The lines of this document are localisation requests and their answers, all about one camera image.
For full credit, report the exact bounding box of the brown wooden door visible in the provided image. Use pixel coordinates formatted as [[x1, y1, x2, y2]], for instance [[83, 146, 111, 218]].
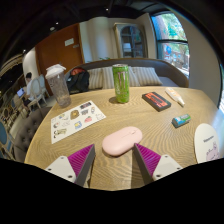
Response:
[[34, 23, 86, 96]]

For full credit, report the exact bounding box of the white sticker sheet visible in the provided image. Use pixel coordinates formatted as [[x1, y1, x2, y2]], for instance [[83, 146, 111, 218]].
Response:
[[50, 100, 107, 145]]

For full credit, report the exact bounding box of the person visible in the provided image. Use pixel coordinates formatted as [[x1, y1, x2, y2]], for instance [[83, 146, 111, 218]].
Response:
[[22, 72, 36, 101]]

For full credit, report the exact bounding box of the grey tufted chair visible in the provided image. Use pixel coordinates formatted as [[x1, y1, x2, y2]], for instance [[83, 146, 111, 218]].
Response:
[[13, 106, 51, 163]]

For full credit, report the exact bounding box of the dark-framed window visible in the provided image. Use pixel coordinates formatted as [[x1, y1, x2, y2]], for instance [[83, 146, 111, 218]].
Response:
[[150, 12, 191, 78]]

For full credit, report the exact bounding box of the pink computer mouse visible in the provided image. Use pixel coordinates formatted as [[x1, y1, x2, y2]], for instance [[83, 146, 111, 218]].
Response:
[[101, 125, 144, 158]]

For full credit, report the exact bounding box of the white squeeze tube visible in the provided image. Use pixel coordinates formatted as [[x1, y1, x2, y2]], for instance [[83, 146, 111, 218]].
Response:
[[164, 87, 186, 108]]

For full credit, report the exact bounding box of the grey curved sofa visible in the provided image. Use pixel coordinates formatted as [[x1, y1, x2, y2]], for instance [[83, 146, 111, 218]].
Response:
[[64, 58, 190, 96]]

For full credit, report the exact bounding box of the striped cushion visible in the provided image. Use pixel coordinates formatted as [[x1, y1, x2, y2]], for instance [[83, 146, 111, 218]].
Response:
[[101, 66, 141, 89], [131, 66, 164, 87], [87, 68, 105, 90]]

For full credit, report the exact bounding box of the arched glass cabinet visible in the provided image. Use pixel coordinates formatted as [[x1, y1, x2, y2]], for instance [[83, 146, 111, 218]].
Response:
[[113, 22, 149, 59]]

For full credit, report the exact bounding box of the open laptop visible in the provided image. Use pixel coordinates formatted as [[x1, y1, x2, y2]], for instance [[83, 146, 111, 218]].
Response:
[[16, 87, 26, 99]]

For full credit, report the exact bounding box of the black bag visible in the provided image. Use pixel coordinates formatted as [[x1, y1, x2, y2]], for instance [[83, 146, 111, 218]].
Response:
[[65, 67, 91, 95]]

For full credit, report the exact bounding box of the green drink can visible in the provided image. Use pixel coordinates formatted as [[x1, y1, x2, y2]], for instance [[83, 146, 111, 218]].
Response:
[[111, 63, 131, 104]]

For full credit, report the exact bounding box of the white sign on door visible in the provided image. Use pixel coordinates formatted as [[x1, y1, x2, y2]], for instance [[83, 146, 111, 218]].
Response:
[[64, 37, 75, 47]]

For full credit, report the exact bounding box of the black box with red print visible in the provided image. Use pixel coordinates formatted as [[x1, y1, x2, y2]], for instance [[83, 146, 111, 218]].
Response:
[[141, 91, 172, 113]]

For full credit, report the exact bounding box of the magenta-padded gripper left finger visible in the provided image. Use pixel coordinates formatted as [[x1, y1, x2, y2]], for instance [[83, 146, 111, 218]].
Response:
[[44, 143, 97, 188]]

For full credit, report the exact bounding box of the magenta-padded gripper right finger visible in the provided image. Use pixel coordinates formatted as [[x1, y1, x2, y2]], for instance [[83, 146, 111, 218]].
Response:
[[133, 143, 184, 186]]

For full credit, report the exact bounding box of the white chair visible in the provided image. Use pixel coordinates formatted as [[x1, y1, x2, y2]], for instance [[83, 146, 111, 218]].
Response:
[[28, 74, 48, 108]]

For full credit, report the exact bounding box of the clear plastic cup with lid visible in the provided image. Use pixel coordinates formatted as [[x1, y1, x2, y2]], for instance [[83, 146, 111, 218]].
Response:
[[44, 63, 72, 109]]

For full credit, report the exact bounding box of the small teal and white pack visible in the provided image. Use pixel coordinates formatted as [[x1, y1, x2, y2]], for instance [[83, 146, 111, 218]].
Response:
[[171, 113, 192, 129]]

